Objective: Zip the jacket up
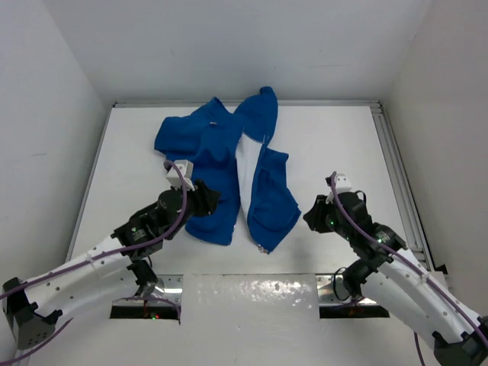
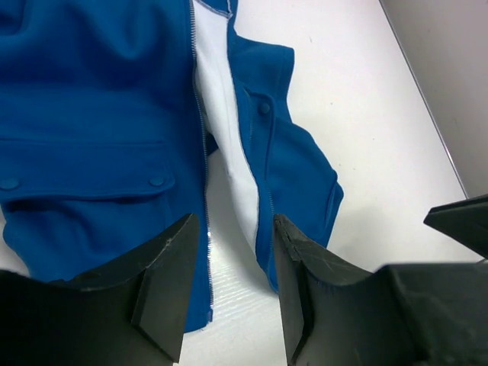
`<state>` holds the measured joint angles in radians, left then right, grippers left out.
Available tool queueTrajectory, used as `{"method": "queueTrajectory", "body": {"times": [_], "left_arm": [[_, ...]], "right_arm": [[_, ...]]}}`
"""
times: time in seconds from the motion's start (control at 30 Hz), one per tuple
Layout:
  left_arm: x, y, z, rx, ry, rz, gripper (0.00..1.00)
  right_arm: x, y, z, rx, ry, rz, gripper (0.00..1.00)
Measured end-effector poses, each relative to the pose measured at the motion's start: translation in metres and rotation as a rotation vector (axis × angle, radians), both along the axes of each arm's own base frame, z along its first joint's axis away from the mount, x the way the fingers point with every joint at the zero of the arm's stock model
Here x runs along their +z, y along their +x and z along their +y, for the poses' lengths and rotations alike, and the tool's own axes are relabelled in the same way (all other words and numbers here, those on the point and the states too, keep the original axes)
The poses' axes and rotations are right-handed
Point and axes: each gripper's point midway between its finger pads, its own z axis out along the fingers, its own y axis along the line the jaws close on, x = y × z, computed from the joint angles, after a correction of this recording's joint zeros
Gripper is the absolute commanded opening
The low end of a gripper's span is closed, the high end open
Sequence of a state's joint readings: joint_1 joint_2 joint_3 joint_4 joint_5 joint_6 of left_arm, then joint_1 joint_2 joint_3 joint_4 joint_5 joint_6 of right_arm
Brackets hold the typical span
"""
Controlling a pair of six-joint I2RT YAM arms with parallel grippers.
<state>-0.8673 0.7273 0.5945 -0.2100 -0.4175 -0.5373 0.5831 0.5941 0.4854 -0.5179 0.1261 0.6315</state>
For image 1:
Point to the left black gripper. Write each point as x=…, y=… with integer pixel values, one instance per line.
x=204, y=197

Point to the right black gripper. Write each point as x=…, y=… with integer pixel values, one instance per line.
x=313, y=216

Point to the silver zipper slider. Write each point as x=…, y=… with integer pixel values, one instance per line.
x=261, y=249

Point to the blue zip-up jacket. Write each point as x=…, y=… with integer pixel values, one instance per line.
x=230, y=153

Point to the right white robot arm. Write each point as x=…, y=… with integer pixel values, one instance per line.
x=388, y=273

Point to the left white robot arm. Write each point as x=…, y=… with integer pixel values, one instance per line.
x=113, y=269

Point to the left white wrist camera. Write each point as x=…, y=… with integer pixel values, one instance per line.
x=179, y=174

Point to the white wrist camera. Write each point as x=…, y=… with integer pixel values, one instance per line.
x=340, y=181
x=179, y=174

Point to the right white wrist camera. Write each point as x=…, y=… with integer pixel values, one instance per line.
x=340, y=181

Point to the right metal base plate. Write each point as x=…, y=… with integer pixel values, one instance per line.
x=332, y=293

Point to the metal base plate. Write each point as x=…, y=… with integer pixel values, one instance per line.
x=167, y=290
x=332, y=293

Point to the aluminium frame rail right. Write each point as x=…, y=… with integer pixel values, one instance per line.
x=412, y=224

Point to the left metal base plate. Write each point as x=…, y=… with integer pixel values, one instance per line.
x=167, y=290

